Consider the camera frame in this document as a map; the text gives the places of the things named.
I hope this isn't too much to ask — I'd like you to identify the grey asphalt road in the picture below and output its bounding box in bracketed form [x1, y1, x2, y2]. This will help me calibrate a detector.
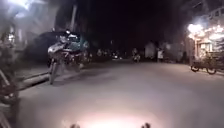
[0, 59, 224, 128]

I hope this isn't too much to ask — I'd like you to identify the parked motorcycle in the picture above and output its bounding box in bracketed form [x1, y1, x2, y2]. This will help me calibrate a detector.
[46, 30, 92, 86]
[189, 54, 218, 76]

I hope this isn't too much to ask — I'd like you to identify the person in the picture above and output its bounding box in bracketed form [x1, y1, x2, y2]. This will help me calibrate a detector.
[156, 47, 165, 63]

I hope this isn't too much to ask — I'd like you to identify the raised pavement strip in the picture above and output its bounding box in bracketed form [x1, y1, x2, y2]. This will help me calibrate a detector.
[13, 63, 84, 93]

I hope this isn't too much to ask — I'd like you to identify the lit shop building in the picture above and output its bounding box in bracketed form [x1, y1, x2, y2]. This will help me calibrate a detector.
[186, 8, 224, 69]

